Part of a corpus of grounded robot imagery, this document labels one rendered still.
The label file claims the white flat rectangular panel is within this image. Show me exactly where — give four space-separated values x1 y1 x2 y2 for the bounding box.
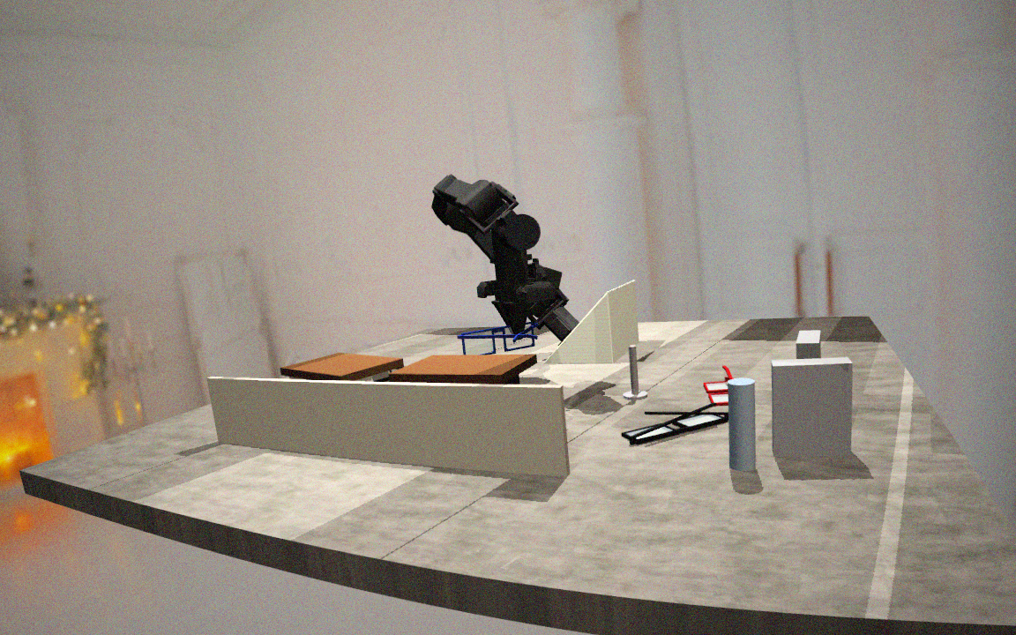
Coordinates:
207 377 570 477

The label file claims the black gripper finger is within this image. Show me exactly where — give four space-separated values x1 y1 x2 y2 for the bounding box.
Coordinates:
491 300 511 325
502 302 537 334

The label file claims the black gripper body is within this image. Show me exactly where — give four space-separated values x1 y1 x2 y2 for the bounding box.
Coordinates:
477 250 556 303

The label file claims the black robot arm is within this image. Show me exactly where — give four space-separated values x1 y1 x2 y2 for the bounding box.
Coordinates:
431 175 579 346

